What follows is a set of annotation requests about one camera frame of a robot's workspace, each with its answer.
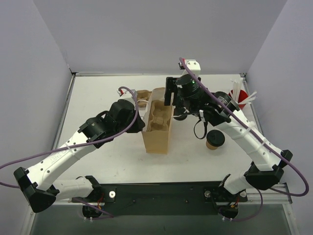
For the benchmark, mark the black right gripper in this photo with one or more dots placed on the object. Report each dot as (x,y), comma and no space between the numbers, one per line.
(169,90)

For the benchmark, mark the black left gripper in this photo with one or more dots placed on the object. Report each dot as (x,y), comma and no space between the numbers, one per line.
(136,124)

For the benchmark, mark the brown pulp cup carrier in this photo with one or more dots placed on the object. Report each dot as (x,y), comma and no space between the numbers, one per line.
(159,117)
(143,97)

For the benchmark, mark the brown paper bag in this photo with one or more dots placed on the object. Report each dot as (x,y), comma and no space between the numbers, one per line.
(156,142)

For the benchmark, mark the black plastic cup lid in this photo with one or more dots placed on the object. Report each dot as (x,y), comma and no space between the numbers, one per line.
(215,137)

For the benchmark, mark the brown paper coffee cup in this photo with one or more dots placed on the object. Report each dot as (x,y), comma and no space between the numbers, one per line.
(210,146)

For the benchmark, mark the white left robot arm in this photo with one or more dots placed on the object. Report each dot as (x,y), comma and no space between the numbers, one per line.
(40,184)

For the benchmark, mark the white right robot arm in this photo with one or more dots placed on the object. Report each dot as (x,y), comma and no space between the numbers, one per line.
(268,161)

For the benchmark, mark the black plastic lid stack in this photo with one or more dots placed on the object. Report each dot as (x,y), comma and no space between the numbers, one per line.
(180,118)

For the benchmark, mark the white wrapped straws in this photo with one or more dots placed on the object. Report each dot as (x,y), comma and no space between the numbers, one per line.
(236,87)

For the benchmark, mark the red straw holder cup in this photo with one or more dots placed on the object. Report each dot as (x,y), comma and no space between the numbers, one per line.
(242,96)

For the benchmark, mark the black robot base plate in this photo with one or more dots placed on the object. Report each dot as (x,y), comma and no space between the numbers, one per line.
(179,198)

